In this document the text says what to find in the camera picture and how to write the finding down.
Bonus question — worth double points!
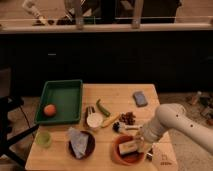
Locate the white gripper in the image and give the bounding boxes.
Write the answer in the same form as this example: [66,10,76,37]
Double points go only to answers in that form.
[134,132,153,154]

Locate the yellow white eraser block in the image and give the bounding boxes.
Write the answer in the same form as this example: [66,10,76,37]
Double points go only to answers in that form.
[118,140,138,155]

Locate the red bowl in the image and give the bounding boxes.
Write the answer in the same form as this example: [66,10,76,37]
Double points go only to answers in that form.
[111,135,144,166]

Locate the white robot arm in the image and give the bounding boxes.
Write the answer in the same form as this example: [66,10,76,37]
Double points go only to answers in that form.
[138,103,213,155]

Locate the brown grape bunch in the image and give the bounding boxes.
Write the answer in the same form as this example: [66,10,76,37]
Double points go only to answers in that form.
[119,112,135,125]

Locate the silver fork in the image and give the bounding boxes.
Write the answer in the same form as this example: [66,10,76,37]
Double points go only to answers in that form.
[119,124,142,132]

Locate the dark purple grape bunch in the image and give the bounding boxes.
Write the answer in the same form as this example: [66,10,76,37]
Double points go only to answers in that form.
[112,122,120,132]

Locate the yellow banana piece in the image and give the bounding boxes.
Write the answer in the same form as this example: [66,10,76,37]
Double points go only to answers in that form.
[101,114,120,128]

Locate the blue sponge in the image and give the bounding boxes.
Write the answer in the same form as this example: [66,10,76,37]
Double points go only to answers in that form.
[133,91,148,107]

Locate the green chili pepper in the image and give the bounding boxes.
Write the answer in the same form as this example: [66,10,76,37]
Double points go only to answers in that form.
[96,99,111,117]

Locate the dark brown plate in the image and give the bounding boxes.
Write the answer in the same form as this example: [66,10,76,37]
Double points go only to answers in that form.
[68,131,95,160]

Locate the grey folded cloth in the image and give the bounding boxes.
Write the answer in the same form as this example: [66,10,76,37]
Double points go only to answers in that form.
[68,127,88,159]

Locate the green plastic tray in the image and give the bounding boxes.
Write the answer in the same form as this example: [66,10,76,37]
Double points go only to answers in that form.
[34,80,83,125]

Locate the orange fruit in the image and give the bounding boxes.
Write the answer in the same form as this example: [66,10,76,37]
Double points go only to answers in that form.
[43,104,56,117]

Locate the small green cup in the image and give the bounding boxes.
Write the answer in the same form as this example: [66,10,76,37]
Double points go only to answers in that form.
[35,131,51,148]

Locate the black chair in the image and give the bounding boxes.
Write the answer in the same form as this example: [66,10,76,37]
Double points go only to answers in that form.
[0,67,39,167]

